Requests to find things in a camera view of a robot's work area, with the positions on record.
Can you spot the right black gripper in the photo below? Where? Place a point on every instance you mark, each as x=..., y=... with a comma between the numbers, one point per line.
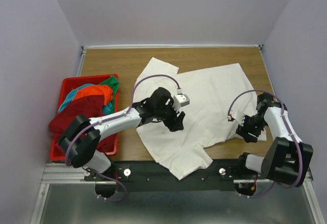
x=242, y=131

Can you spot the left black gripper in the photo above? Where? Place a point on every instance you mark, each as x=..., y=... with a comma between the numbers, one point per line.
x=174, y=124

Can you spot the white t shirt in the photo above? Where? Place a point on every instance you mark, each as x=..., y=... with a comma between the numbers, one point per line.
x=212, y=92

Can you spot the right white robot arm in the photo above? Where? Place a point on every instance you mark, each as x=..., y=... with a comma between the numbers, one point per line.
x=288, y=159

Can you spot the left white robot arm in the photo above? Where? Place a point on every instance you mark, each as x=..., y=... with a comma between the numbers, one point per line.
x=80, y=140

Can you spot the green t shirt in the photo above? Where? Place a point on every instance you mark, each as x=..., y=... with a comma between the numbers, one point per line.
x=113, y=83

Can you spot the orange t shirt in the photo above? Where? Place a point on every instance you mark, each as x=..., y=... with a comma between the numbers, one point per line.
x=96, y=90

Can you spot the dark red t shirt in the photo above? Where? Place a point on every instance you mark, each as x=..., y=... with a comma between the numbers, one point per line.
x=89, y=106

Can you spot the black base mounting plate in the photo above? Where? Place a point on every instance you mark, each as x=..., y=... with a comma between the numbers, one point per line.
x=147, y=176

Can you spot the teal t shirt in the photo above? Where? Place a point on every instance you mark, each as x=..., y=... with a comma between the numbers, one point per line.
x=69, y=98

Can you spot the red plastic bin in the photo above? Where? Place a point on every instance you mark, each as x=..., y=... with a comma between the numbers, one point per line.
x=70, y=84

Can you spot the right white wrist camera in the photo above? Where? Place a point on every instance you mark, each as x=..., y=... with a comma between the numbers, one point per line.
x=236, y=115

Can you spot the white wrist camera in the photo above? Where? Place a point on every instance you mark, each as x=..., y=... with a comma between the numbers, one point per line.
x=236, y=115
x=180, y=100

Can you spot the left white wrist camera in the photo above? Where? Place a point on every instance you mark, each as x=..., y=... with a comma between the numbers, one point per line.
x=180, y=100

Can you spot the aluminium frame rail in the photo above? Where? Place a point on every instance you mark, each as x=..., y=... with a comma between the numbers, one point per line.
x=73, y=195

